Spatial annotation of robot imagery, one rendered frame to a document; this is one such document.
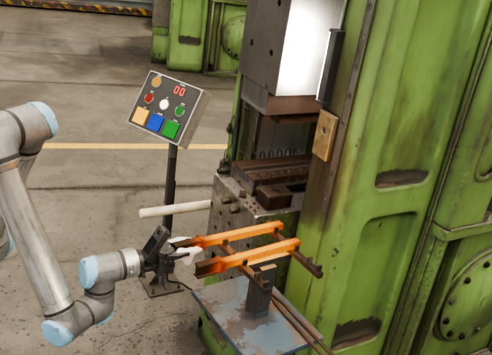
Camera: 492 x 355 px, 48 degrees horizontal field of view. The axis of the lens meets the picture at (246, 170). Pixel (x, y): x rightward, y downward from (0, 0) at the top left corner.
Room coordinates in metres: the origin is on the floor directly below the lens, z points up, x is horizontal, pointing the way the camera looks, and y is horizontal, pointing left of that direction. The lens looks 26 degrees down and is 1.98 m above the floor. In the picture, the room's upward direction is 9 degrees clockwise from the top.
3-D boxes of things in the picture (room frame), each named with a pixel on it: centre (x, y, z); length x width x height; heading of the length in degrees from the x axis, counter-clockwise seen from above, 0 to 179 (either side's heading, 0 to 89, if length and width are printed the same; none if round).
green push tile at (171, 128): (2.34, 0.37, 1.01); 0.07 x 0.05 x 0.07; 57
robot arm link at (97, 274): (1.32, 0.38, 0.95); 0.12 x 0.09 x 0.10; 126
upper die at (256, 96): (2.18, -0.16, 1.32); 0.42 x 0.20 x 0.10; 122
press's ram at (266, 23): (2.14, -0.19, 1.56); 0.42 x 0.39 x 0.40; 122
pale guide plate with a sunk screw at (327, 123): (1.87, -0.26, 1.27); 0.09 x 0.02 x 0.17; 32
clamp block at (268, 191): (1.95, -0.13, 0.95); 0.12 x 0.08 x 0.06; 122
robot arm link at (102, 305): (1.31, 0.39, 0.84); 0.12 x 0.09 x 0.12; 155
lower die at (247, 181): (2.18, -0.16, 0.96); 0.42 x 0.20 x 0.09; 122
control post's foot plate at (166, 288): (2.50, 0.38, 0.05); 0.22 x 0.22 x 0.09; 32
